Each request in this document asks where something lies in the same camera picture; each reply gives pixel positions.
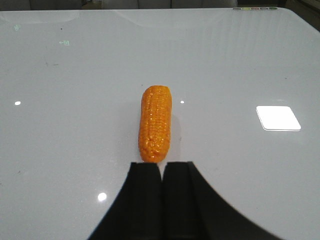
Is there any orange corn cob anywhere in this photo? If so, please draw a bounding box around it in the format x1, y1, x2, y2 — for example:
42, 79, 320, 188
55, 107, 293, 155
138, 85, 172, 163

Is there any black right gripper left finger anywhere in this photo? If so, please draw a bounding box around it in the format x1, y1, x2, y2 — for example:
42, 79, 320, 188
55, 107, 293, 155
89, 162, 163, 240

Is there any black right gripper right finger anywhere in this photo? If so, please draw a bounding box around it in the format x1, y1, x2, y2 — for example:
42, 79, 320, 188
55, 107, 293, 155
162, 161, 278, 240

